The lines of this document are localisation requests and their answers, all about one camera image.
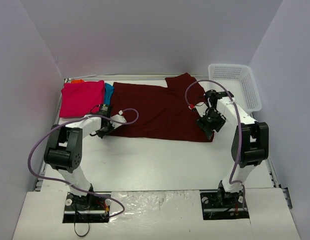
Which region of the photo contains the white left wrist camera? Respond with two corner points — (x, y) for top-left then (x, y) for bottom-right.
(111, 110), (127, 125)

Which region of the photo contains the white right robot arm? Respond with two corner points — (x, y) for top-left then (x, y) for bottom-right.
(195, 90), (269, 207)

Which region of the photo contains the blue folded t shirt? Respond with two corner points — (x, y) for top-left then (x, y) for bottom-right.
(104, 83), (114, 105)

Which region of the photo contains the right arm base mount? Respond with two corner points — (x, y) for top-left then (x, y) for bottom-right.
(200, 189), (249, 221)

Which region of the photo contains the pink folded t shirt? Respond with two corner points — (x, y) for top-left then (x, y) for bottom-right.
(59, 80), (105, 118)

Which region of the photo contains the dark red t shirt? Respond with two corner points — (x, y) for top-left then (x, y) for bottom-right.
(110, 73), (213, 143)

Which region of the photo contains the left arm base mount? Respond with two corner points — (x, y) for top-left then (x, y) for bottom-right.
(63, 192), (112, 224)

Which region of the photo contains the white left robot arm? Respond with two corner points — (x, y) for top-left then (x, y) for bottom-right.
(44, 111), (127, 209)

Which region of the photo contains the white plastic laundry basket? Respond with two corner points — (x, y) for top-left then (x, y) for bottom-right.
(208, 63), (262, 113)

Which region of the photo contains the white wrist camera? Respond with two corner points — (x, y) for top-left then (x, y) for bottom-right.
(188, 102), (205, 112)
(111, 110), (127, 125)

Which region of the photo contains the black cable loop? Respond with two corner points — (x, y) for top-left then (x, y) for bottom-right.
(73, 214), (91, 238)

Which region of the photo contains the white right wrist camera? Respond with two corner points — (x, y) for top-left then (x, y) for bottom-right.
(188, 102), (205, 112)

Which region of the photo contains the orange folded t shirt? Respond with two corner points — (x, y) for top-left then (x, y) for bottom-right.
(71, 79), (85, 84)

